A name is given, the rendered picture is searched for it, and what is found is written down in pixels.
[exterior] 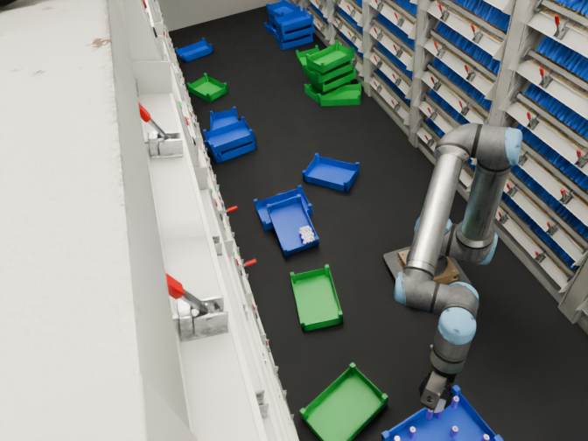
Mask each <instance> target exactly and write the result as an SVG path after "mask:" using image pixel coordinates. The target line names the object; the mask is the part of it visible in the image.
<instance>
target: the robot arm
mask: <svg viewBox="0 0 588 441"><path fill-rule="evenodd" d="M521 146H522V132H521V131H520V130H519V129H512V128H510V127H501V126H493V125H487V124H480V123H476V122H473V123H467V124H464V125H460V126H458V127H457V128H455V129H452V130H451V131H449V132H448V133H446V134H445V135H444V136H443V137H442V138H441V139H440V140H439V141H438V143H437V145H436V147H435V150H434V154H433V155H434V158H435V159H436V160H437V161H436V164H435V167H434V170H433V173H432V176H431V180H430V185H429V188H428V192H427V194H426V197H425V201H424V203H423V209H422V212H421V215H420V217H419V218H418V219H417V221H416V225H415V232H414V238H413V242H412V245H411V249H410V251H409V252H408V254H407V258H406V266H405V267H404V270H403V273H402V272H399V273H398V274H397V278H396V281H395V292H394V299H395V301H396V302H397V303H400V304H403V305H408V306H411V307H414V308H417V309H420V310H424V311H427V312H433V313H435V314H437V315H441V316H440V318H439V321H438V327H437V333H436V336H435V339H434V343H433V345H430V348H432V350H431V353H430V360H431V363H432V366H431V369H430V372H429V374H428V376H426V377H425V380H422V383H421V385H420V387H419V392H420V396H421V398H420V403H421V404H422V405H423V406H424V407H425V408H426V409H430V410H433V412H434V413H438V412H440V411H442V410H444V409H446V408H447V407H448V406H449V405H450V404H451V403H452V398H453V396H452V395H453V393H451V392H452V386H453V383H454V382H455V379H456V376H457V373H458V372H460V371H461V369H462V368H463V366H464V364H465V361H466V356H467V353H468V350H469V347H470V345H471V343H472V340H473V337H474V335H475V333H476V321H475V320H476V315H477V310H478V308H479V295H478V293H477V291H476V290H475V289H474V288H473V287H472V286H471V285H470V284H468V283H462V282H456V283H452V284H450V285H446V284H442V283H437V282H434V281H433V278H434V277H437V276H439V275H441V274H443V273H444V272H445V270H446V268H447V263H448V261H447V256H449V257H452V258H456V259H459V260H463V261H468V262H471V263H477V264H483V265H488V264H489V263H490V262H491V260H492V258H493V255H494V251H495V248H496V245H497V241H498V235H497V234H496V233H495V232H494V230H493V228H492V225H493V222H494V217H495V215H496V212H497V209H498V206H499V203H500V200H501V195H502V193H503V190H504V187H505V184H506V181H507V178H508V174H509V171H510V168H511V166H512V165H517V164H518V161H519V156H520V151H521ZM469 158H476V159H477V164H476V168H475V172H474V175H473V180H472V186H471V191H470V194H469V199H468V202H467V206H466V210H465V218H464V220H463V221H461V222H460V223H459V224H454V223H452V222H451V220H450V219H449V215H450V212H451V209H452V202H453V199H454V196H455V192H456V189H457V185H458V182H459V176H460V173H461V169H462V166H463V165H465V164H467V163H468V161H469Z"/></svg>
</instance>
